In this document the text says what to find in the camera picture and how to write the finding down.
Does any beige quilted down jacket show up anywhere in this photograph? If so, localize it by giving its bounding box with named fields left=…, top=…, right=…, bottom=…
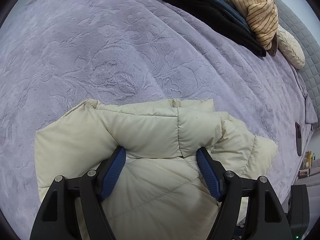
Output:
left=34, top=99, right=277, bottom=239

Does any bedside items shelf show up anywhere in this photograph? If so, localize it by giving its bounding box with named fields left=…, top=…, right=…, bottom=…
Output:
left=298, top=151, right=315, bottom=179

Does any dark smartphone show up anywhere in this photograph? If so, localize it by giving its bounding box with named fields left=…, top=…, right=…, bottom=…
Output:
left=295, top=122, right=302, bottom=157

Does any brown knit garment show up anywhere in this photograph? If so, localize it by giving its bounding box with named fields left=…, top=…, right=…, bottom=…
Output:
left=260, top=0, right=279, bottom=57

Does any purple embossed bed blanket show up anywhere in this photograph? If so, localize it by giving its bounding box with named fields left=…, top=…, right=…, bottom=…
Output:
left=1, top=0, right=312, bottom=239

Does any cream round pleated pillow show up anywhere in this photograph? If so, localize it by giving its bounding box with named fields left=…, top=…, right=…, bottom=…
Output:
left=277, top=25, right=305, bottom=69

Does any grey quilted headboard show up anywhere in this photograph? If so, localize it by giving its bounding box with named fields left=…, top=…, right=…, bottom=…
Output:
left=274, top=0, right=319, bottom=129

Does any striped beige garment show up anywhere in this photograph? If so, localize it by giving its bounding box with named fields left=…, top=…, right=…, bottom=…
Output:
left=200, top=0, right=279, bottom=51

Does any folded black garment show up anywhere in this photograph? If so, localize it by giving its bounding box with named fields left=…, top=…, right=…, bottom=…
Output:
left=163, top=0, right=266, bottom=57

